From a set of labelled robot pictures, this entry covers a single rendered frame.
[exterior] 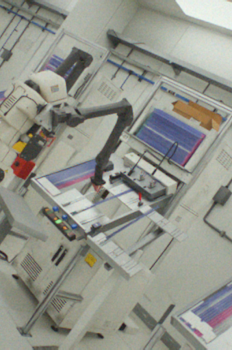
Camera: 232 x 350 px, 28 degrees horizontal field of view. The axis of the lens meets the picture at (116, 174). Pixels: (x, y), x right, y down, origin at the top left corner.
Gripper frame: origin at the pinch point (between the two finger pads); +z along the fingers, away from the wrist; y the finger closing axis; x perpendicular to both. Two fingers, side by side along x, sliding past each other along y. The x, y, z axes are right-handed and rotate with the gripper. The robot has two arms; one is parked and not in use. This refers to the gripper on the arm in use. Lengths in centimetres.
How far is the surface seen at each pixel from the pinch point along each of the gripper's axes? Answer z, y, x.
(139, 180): -7.8, -12.4, -25.9
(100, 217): 1.5, -23.7, 13.7
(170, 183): -10, -29, -40
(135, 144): -15, 18, -47
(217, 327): -2, -125, 19
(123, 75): 27, 230, -209
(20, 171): 16, 68, 21
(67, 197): 2.5, 6.2, 19.5
